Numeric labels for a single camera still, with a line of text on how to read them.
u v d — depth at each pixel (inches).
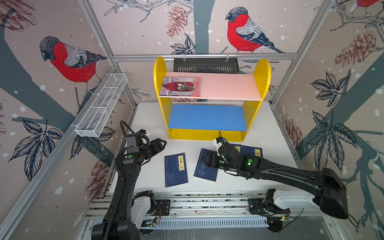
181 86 28.6
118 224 14.9
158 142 28.2
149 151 26.4
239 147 36.9
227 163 23.7
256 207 28.7
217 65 38.8
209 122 35.3
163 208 28.9
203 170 33.7
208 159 26.4
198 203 53.9
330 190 15.8
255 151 36.4
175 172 33.8
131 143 23.8
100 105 30.5
